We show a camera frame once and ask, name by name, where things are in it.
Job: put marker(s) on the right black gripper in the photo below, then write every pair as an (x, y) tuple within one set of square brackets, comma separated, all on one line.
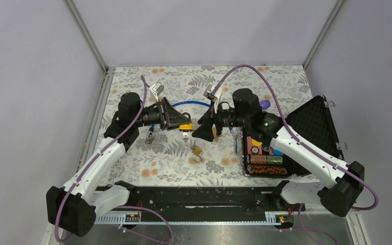
[(204, 131)]

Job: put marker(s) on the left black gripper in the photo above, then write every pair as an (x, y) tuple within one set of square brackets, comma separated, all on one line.
[(170, 118)]

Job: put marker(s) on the yellow padlock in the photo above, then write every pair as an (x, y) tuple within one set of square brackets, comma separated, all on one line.
[(186, 127)]

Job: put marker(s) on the large brass padlock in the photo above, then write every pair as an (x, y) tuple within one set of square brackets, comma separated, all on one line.
[(214, 131)]

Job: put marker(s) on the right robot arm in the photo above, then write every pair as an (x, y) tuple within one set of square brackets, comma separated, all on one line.
[(342, 183)]

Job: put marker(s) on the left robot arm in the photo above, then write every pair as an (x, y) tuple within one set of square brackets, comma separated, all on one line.
[(75, 206)]

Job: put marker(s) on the small brass padlock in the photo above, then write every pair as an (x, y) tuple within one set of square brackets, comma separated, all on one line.
[(196, 151)]

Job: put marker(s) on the floral table mat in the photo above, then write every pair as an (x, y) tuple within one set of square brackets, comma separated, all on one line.
[(168, 160)]

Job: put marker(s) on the yellow round chip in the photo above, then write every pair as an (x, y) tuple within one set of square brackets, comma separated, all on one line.
[(256, 143)]

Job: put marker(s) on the purple cylinder tool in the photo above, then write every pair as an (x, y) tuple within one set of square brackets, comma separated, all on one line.
[(265, 104)]

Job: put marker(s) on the blue round chip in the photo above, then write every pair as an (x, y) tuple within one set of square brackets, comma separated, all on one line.
[(276, 152)]

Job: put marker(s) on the black poker chip case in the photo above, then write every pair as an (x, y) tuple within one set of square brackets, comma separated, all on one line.
[(314, 122)]

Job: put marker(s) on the blue cable lock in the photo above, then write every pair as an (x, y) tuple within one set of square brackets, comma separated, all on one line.
[(150, 135)]

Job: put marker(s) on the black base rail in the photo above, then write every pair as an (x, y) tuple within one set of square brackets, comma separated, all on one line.
[(209, 204)]

